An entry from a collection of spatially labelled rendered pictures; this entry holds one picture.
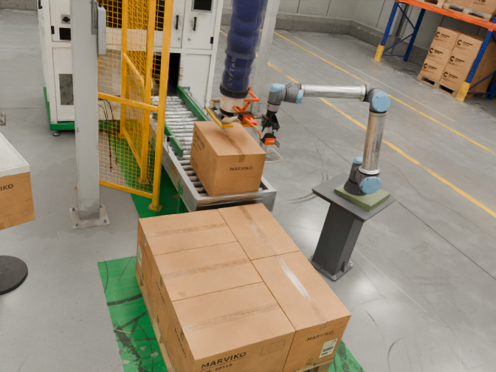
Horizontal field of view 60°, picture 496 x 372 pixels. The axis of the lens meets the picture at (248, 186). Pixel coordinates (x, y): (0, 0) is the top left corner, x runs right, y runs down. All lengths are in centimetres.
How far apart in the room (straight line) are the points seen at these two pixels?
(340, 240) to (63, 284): 214
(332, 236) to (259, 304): 123
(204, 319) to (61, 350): 100
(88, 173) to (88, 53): 98
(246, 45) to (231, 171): 92
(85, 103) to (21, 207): 96
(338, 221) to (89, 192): 207
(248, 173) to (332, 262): 106
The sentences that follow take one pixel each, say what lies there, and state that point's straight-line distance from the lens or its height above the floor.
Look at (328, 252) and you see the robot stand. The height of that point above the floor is 21.
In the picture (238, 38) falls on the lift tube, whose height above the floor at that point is 173.
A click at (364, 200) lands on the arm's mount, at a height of 80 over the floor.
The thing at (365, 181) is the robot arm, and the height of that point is 102.
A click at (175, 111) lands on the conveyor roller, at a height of 53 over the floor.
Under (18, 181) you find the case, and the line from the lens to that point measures 282.
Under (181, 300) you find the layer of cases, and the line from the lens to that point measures 255.
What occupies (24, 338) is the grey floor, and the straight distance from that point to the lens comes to 315.
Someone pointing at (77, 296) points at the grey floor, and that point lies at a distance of 333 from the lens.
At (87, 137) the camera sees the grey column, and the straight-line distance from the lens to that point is 356.
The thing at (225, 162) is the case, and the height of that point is 89.
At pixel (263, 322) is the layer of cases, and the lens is 251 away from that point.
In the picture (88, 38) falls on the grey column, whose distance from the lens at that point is 329.
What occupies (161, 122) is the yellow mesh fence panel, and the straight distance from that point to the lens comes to 368.
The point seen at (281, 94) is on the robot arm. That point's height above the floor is 153.
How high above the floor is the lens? 240
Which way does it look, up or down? 31 degrees down
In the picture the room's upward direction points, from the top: 11 degrees clockwise
